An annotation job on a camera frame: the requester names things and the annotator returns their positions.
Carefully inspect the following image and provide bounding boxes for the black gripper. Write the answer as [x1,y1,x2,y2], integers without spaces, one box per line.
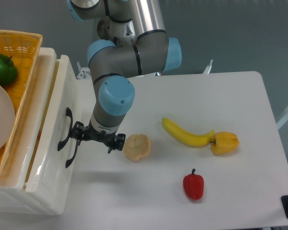
[70,121,126,154]

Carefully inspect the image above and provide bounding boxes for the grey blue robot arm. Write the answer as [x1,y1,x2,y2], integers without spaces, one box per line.
[67,0,182,150]

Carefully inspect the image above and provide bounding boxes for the white drawer cabinet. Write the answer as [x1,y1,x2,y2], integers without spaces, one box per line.
[0,47,70,216]

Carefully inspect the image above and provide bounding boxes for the pale round bread bun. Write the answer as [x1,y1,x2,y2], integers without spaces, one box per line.
[123,134,151,161]

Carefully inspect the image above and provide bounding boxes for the yellow banana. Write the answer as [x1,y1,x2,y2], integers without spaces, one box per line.
[161,117,215,148]

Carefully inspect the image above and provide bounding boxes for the red bell pepper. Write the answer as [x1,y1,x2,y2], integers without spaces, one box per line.
[183,168,204,200]

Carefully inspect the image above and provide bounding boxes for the orange woven basket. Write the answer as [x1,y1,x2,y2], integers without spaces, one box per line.
[0,30,43,175]

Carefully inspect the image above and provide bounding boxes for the green bell pepper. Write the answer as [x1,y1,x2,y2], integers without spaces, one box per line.
[0,53,18,87]

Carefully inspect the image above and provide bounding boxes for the yellow bell pepper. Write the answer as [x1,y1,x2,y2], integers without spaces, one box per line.
[210,131,240,155]

